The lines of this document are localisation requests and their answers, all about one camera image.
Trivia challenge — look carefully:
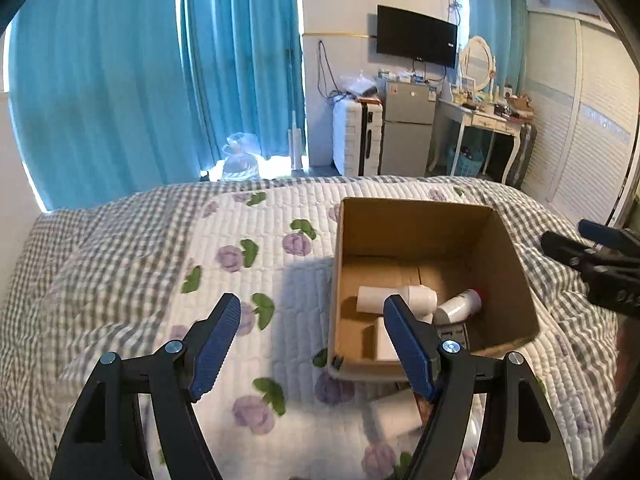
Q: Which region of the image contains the blue plastic basket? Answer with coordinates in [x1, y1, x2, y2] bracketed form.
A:
[446, 144, 484, 177]

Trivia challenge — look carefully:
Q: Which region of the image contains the narrow blue curtain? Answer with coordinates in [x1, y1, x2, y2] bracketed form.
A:
[180, 0, 307, 172]

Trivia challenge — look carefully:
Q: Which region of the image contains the white cylindrical bottle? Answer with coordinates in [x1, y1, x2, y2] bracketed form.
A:
[356, 284, 439, 319]

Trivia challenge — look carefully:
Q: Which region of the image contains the clear plastic bag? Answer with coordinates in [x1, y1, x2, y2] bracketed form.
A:
[339, 72, 382, 102]
[221, 132, 262, 182]

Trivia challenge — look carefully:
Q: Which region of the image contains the floral checked quilt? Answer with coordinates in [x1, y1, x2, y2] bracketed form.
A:
[0, 175, 632, 480]

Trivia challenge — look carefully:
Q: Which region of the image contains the white suitcase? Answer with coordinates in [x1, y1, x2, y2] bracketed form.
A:
[332, 100, 367, 177]

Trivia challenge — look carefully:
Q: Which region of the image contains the teal curtain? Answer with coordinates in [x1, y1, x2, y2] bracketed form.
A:
[461, 0, 529, 97]

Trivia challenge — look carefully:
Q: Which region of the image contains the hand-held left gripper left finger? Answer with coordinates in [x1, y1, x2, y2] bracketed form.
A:
[50, 293, 242, 480]

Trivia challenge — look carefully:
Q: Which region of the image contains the small white carton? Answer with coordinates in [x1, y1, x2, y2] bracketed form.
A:
[374, 313, 434, 364]

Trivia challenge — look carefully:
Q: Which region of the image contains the grey hard suitcase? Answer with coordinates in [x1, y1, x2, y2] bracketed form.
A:
[504, 122, 539, 189]

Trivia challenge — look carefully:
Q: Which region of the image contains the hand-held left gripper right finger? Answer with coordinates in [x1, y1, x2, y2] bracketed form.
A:
[382, 294, 576, 480]

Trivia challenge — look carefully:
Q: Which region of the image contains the white spray bottle red cap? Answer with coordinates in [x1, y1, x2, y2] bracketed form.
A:
[433, 288, 489, 326]

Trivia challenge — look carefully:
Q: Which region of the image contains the black wall cable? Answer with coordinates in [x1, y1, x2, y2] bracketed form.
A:
[317, 39, 343, 107]

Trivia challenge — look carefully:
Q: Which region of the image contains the silver mini fridge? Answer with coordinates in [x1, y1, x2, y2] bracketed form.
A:
[379, 79, 437, 177]

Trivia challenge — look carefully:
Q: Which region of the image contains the white slatted wardrobe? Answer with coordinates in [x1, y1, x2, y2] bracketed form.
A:
[519, 7, 640, 228]

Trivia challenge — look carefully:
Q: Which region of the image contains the white dressing table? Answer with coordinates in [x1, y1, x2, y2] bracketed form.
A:
[424, 96, 534, 184]

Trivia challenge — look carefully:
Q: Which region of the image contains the white flat packet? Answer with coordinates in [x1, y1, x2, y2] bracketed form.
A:
[367, 389, 427, 442]

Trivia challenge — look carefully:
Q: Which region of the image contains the wide blue curtain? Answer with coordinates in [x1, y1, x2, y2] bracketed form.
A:
[7, 0, 202, 212]

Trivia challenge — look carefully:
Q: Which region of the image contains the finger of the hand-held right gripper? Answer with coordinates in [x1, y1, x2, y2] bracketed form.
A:
[578, 219, 640, 257]
[541, 231, 601, 281]

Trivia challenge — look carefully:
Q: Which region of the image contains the black wall television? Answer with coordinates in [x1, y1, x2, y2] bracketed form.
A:
[376, 4, 459, 70]

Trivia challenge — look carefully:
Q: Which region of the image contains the brown cardboard box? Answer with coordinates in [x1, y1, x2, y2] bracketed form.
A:
[327, 197, 542, 384]

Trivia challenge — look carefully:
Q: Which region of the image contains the white oval vanity mirror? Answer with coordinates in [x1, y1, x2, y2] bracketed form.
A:
[457, 35, 497, 93]

